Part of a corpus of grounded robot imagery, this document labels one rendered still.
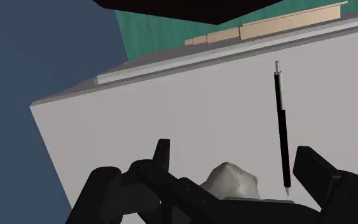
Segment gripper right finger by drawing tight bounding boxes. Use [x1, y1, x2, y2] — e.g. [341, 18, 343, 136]
[292, 145, 358, 224]

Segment white table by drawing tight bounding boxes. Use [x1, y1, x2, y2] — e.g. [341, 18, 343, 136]
[29, 8, 358, 224]

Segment grey lumpy stone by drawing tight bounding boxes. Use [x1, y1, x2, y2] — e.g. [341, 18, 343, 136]
[199, 161, 262, 200]

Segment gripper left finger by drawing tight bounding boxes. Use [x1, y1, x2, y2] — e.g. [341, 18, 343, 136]
[65, 138, 226, 224]

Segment black pen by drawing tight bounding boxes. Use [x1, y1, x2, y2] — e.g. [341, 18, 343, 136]
[273, 60, 293, 198]

